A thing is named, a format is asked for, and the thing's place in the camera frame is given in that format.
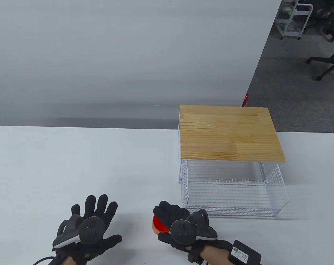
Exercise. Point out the person's left hand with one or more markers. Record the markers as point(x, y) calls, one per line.
point(103, 204)

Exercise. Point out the black hand controller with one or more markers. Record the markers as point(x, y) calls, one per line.
point(183, 230)
point(91, 230)

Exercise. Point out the white mesh sliding drawer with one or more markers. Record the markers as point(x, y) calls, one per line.
point(277, 187)

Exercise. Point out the orange plastic cup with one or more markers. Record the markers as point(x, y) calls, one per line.
point(158, 226)

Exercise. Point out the black left hand controller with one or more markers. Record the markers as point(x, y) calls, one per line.
point(91, 230)

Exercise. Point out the person's right hand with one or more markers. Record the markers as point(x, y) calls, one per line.
point(169, 209)

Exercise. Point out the red fire extinguisher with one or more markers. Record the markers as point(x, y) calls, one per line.
point(245, 99)

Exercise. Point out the person's left forearm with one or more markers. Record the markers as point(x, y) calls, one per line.
point(69, 260)

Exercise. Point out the white utility cart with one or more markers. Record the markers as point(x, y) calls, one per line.
point(292, 19)

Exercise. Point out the black wrist sensor box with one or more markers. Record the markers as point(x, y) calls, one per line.
point(244, 254)

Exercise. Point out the black right hand controller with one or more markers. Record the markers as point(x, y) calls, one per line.
point(183, 230)

